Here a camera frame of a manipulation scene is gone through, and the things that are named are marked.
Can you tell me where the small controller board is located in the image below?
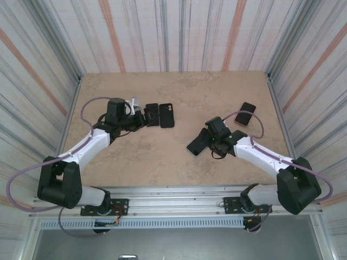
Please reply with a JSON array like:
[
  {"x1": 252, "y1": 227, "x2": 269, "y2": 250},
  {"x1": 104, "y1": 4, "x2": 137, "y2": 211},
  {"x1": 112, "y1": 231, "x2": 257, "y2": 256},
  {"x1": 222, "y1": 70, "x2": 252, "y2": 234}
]
[
  {"x1": 93, "y1": 218, "x2": 121, "y2": 227},
  {"x1": 242, "y1": 216, "x2": 262, "y2": 226}
]

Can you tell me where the slotted grey cable duct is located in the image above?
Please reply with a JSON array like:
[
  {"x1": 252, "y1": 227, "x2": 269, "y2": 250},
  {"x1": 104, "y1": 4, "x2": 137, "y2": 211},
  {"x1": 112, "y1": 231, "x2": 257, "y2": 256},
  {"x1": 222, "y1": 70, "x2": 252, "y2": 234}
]
[{"x1": 39, "y1": 218, "x2": 246, "y2": 230}]

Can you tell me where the black phone case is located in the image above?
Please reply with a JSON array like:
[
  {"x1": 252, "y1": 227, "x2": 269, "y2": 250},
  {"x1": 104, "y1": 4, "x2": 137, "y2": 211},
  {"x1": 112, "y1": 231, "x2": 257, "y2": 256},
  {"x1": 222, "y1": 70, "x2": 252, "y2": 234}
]
[{"x1": 158, "y1": 102, "x2": 175, "y2": 129}]

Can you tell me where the metal side rail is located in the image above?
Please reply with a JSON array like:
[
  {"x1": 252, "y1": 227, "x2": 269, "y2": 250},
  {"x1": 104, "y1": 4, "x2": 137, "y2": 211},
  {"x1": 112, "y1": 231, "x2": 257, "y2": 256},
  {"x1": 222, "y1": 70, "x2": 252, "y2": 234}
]
[
  {"x1": 47, "y1": 77, "x2": 83, "y2": 197},
  {"x1": 267, "y1": 75, "x2": 309, "y2": 194}
]

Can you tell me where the pink phone case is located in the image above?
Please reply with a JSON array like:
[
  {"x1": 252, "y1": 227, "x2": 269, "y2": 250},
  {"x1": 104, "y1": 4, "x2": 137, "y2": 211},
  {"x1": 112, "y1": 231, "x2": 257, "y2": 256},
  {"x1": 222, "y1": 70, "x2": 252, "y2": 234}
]
[{"x1": 234, "y1": 101, "x2": 257, "y2": 127}]

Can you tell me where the aluminium rail frame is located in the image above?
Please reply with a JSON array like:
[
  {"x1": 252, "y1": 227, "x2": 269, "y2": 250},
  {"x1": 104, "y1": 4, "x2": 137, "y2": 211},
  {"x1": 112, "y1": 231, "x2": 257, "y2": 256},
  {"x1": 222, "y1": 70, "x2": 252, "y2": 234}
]
[{"x1": 28, "y1": 185, "x2": 325, "y2": 219}]

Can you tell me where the black smartphone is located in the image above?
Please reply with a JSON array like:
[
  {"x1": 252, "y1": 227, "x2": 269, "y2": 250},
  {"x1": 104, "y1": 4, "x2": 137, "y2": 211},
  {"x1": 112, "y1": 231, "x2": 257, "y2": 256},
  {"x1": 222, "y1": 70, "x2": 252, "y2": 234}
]
[{"x1": 145, "y1": 103, "x2": 160, "y2": 128}]

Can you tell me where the metal corner post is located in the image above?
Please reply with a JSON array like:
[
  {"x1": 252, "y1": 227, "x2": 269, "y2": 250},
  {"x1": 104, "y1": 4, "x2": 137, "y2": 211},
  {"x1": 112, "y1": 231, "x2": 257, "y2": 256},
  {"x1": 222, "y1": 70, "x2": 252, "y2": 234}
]
[
  {"x1": 40, "y1": 0, "x2": 83, "y2": 82},
  {"x1": 267, "y1": 0, "x2": 310, "y2": 81}
]

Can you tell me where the black-screen smartphone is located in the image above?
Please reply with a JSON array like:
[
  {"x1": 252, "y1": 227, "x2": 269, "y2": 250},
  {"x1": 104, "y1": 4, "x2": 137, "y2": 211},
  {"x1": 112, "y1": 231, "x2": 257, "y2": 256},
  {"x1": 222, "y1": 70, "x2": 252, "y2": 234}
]
[{"x1": 186, "y1": 127, "x2": 215, "y2": 157}]

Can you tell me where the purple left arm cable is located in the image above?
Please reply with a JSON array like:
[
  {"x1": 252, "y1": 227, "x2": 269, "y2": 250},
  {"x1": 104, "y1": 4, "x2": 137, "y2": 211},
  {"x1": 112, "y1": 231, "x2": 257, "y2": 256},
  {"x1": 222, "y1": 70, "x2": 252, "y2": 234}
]
[{"x1": 7, "y1": 96, "x2": 131, "y2": 239}]

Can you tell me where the grey metal panel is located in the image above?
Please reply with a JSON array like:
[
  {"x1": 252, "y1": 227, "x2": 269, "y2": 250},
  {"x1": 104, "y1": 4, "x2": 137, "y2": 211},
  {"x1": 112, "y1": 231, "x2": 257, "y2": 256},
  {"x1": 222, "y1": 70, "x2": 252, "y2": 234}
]
[{"x1": 34, "y1": 229, "x2": 325, "y2": 260}]

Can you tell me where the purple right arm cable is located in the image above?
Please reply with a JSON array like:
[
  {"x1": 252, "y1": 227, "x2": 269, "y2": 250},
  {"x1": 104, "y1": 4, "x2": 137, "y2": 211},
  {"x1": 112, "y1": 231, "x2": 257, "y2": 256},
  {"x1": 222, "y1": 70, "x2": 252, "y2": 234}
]
[{"x1": 222, "y1": 110, "x2": 333, "y2": 233}]

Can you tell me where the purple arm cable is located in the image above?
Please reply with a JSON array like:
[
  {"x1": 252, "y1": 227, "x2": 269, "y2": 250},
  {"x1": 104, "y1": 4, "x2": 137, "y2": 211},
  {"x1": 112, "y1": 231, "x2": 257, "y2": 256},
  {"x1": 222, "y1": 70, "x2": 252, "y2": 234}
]
[
  {"x1": 7, "y1": 96, "x2": 131, "y2": 239},
  {"x1": 222, "y1": 110, "x2": 333, "y2": 233}
]

